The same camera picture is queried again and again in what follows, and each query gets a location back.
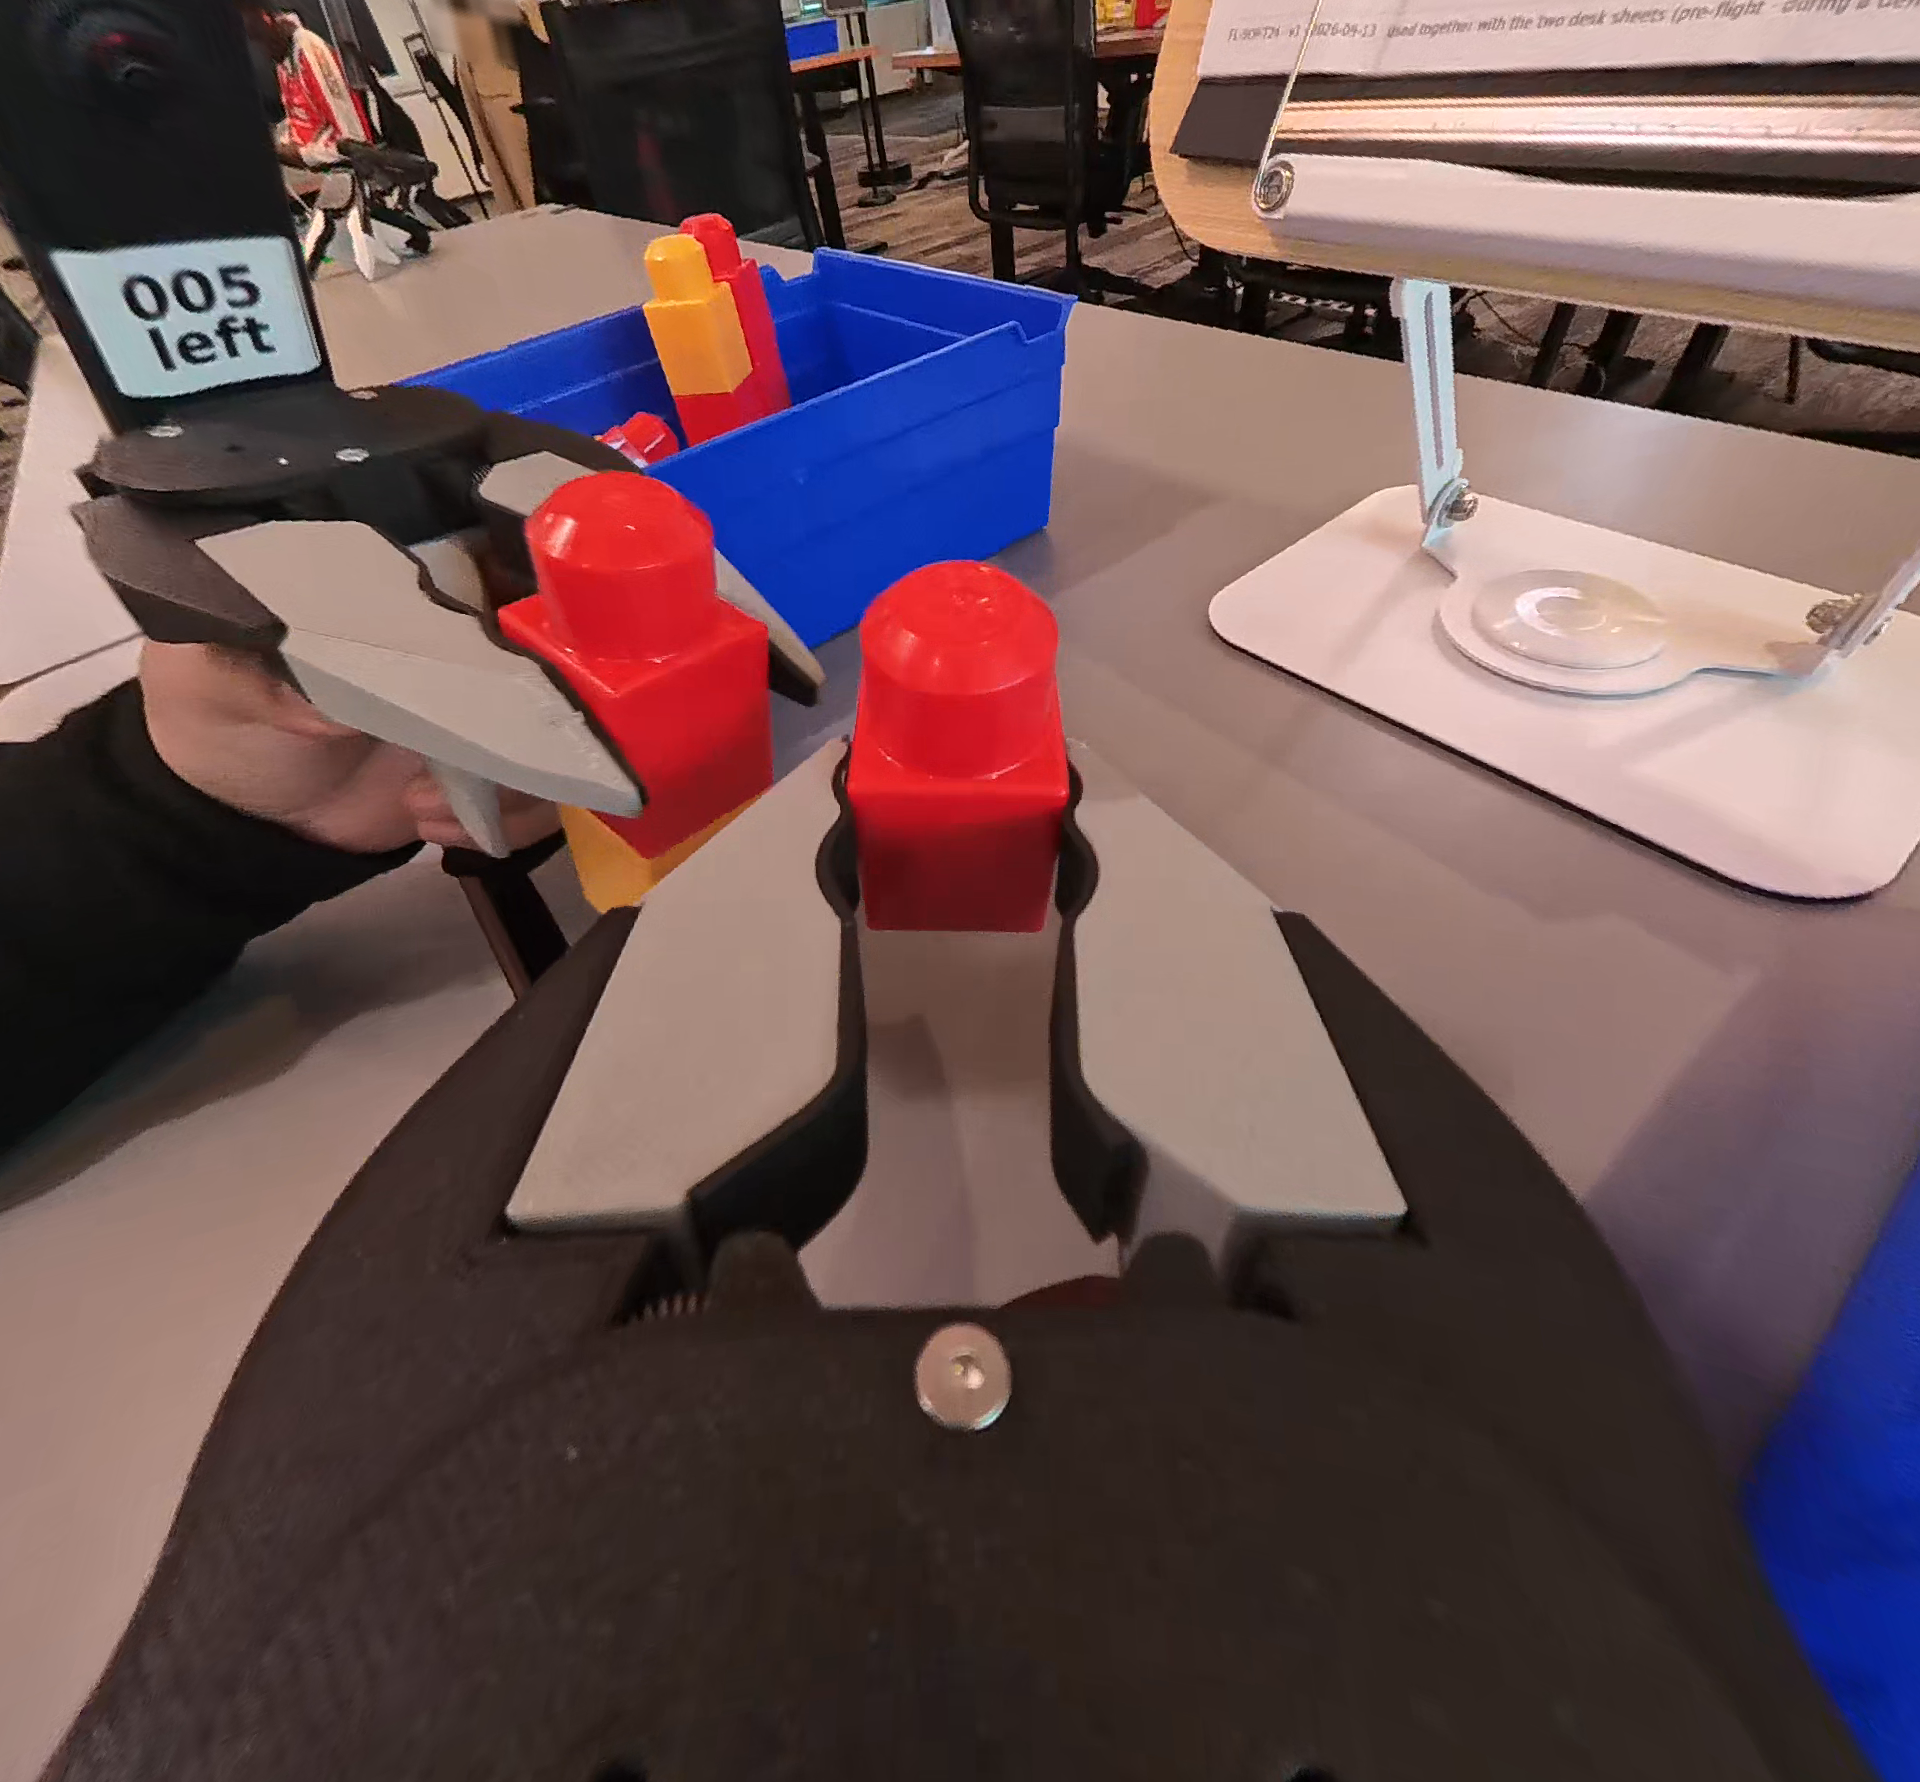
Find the pile of colourful toy blocks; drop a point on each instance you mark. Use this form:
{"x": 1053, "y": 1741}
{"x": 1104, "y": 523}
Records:
{"x": 696, "y": 327}

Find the person's left hand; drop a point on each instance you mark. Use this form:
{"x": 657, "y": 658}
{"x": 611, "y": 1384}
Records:
{"x": 269, "y": 761}

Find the black mesh office chair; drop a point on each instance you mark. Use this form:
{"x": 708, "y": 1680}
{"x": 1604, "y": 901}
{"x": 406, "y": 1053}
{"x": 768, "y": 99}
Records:
{"x": 676, "y": 100}

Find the yellow building block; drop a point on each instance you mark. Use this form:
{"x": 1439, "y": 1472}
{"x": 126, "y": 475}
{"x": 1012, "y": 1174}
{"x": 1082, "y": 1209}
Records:
{"x": 615, "y": 873}

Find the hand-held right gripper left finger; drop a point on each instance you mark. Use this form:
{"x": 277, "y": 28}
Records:
{"x": 676, "y": 1062}

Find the wooden board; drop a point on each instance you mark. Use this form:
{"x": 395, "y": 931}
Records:
{"x": 1200, "y": 86}

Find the small blue bin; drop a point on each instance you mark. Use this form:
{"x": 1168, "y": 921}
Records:
{"x": 808, "y": 40}

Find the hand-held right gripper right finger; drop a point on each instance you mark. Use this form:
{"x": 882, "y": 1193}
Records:
{"x": 1222, "y": 1062}

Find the person's left forearm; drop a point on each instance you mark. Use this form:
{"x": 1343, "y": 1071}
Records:
{"x": 90, "y": 913}

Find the blue plastic bin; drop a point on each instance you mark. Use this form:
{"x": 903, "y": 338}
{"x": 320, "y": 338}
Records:
{"x": 1844, "y": 1512}
{"x": 899, "y": 475}

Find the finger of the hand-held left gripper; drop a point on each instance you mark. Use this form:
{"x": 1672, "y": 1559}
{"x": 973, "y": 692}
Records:
{"x": 375, "y": 642}
{"x": 550, "y": 475}

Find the red building block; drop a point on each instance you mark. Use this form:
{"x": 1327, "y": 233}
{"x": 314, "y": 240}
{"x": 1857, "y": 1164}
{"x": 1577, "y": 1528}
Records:
{"x": 676, "y": 731}
{"x": 962, "y": 822}

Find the white document stand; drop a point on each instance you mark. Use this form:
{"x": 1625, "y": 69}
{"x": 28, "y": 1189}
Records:
{"x": 1650, "y": 761}

